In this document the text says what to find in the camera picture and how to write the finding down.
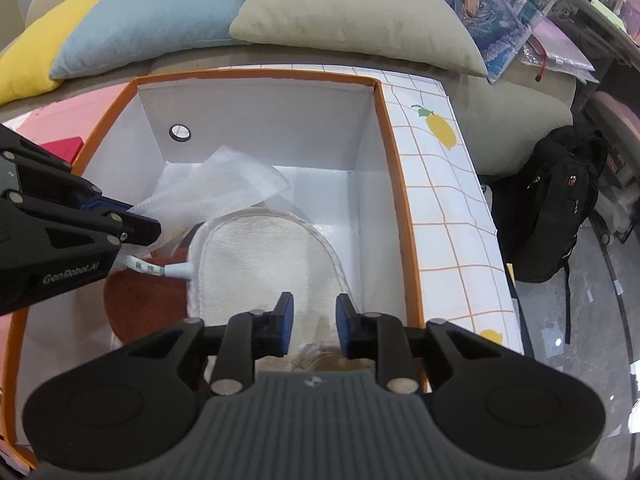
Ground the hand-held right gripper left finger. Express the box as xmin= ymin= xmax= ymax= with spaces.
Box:
xmin=127 ymin=291 xmax=296 ymax=395

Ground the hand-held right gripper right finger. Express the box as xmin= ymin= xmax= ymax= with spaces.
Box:
xmin=335 ymin=292 xmax=506 ymax=395

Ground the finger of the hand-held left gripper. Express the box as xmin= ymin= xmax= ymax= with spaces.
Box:
xmin=0 ymin=125 xmax=134 ymax=212
xmin=0 ymin=191 xmax=162 ymax=252

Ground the light tan furry plush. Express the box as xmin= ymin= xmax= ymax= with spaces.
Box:
xmin=292 ymin=341 xmax=373 ymax=373

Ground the reddish brown round plush pad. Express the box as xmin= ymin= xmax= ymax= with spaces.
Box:
xmin=103 ymin=262 xmax=221 ymax=393

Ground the white mesh wrapping sheet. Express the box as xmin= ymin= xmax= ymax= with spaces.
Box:
xmin=127 ymin=145 xmax=292 ymax=256

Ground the orange cardboard box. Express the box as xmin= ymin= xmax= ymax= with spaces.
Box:
xmin=0 ymin=71 xmax=433 ymax=476

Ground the red plastic box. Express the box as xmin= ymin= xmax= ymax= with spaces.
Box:
xmin=37 ymin=139 xmax=85 ymax=167

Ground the yellow pillow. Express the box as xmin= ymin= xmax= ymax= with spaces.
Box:
xmin=0 ymin=0 xmax=112 ymax=106

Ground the light blue pillow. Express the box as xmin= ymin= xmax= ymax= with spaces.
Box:
xmin=49 ymin=0 xmax=261 ymax=80

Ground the black backpack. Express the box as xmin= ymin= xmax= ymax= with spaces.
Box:
xmin=492 ymin=125 xmax=608 ymax=346

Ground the beige sofa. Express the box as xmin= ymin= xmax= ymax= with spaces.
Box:
xmin=0 ymin=0 xmax=576 ymax=178

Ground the beige pillow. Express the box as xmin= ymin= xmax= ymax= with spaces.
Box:
xmin=229 ymin=0 xmax=488 ymax=78

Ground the pink chair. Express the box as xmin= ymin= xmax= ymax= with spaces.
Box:
xmin=585 ymin=87 xmax=640 ymax=246

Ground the blue printed pillow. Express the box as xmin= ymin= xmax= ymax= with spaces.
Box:
xmin=445 ymin=0 xmax=571 ymax=84

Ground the clear document folder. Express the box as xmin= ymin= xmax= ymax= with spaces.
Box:
xmin=520 ymin=15 xmax=598 ymax=83

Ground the grey desk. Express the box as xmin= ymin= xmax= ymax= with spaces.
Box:
xmin=545 ymin=0 xmax=640 ymax=91

